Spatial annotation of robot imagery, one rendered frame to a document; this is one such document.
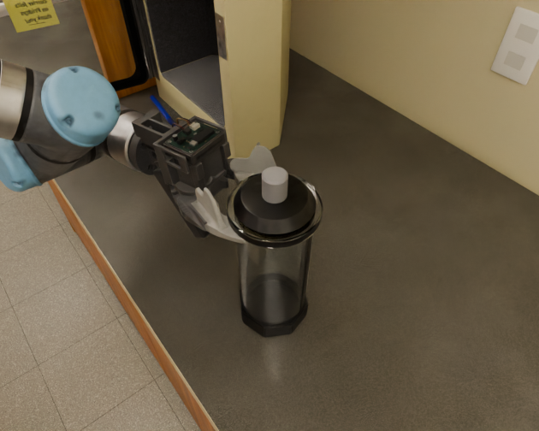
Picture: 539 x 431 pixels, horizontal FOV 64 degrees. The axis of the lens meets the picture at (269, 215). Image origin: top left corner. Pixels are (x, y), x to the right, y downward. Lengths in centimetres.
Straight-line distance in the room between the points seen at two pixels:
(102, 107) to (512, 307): 63
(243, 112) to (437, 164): 40
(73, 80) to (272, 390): 44
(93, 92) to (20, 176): 17
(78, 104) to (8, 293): 165
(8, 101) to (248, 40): 40
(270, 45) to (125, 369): 128
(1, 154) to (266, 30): 43
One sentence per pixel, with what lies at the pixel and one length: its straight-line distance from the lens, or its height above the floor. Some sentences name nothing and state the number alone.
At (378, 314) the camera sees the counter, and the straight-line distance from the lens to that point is 68.
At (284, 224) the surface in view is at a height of 117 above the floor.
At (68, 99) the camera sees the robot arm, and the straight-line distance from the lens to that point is 47.
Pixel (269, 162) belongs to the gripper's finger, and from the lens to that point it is 53.
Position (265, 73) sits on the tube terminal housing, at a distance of 80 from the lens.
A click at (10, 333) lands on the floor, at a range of 196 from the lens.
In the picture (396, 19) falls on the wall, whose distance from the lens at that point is 104.
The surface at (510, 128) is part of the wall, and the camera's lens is 96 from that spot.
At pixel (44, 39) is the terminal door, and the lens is 98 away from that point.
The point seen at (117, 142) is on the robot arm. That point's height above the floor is 116.
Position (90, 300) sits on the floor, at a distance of 191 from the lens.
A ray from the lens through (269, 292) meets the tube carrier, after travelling 54.
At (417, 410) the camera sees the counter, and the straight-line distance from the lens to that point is 63.
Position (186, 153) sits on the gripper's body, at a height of 120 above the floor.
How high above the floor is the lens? 152
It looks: 48 degrees down
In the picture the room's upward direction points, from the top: straight up
